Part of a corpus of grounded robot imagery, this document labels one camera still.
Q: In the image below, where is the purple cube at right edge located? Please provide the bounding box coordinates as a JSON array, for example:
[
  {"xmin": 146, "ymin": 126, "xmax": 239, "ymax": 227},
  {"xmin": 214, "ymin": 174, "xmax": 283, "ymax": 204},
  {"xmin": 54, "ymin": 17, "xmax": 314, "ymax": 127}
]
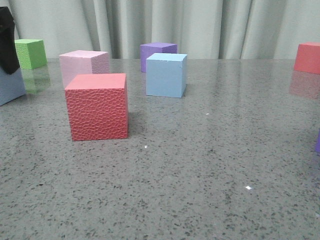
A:
[{"xmin": 314, "ymin": 129, "xmax": 320, "ymax": 153}]

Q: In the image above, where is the red textured foam cube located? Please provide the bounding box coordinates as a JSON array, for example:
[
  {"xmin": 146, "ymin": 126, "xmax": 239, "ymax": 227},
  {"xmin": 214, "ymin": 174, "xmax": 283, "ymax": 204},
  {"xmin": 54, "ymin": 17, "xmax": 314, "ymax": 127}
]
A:
[{"xmin": 64, "ymin": 73, "xmax": 129, "ymax": 141}]

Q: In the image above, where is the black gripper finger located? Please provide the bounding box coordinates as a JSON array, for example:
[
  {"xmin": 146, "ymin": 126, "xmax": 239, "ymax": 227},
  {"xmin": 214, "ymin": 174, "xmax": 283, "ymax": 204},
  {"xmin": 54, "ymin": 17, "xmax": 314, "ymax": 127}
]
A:
[{"xmin": 0, "ymin": 6, "xmax": 20, "ymax": 75}]

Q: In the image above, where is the green foam cube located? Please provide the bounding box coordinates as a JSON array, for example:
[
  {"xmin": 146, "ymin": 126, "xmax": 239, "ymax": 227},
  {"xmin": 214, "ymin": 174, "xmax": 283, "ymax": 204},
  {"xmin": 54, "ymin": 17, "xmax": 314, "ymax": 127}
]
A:
[{"xmin": 14, "ymin": 39, "xmax": 47, "ymax": 70}]

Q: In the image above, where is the pink foam cube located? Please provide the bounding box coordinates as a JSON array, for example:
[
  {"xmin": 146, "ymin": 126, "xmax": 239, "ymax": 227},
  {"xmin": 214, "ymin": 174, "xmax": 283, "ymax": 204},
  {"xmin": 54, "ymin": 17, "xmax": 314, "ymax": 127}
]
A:
[{"xmin": 59, "ymin": 50, "xmax": 110, "ymax": 88}]

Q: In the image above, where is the light blue foam cube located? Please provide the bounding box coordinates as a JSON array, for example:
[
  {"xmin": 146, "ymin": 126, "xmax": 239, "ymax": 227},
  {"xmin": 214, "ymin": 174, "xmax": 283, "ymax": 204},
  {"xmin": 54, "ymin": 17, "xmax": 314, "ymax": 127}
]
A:
[
  {"xmin": 145, "ymin": 53, "xmax": 188, "ymax": 98},
  {"xmin": 0, "ymin": 68, "xmax": 26, "ymax": 106}
]

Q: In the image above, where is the grey curtain backdrop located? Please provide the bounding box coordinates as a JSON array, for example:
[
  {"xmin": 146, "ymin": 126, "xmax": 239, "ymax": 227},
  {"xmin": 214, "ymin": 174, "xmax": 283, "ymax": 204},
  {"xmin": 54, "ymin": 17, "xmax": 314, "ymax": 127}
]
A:
[{"xmin": 0, "ymin": 0, "xmax": 320, "ymax": 59}]

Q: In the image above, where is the red foam cube far right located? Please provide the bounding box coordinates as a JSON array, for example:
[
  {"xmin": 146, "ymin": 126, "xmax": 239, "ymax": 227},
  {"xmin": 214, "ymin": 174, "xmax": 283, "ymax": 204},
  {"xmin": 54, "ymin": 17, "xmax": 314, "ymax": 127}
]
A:
[{"xmin": 293, "ymin": 42, "xmax": 320, "ymax": 74}]

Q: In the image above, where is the purple foam cube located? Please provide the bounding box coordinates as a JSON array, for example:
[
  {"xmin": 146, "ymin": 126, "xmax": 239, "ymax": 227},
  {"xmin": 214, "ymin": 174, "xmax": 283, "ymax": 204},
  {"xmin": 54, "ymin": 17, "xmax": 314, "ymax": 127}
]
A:
[{"xmin": 140, "ymin": 42, "xmax": 178, "ymax": 73}]

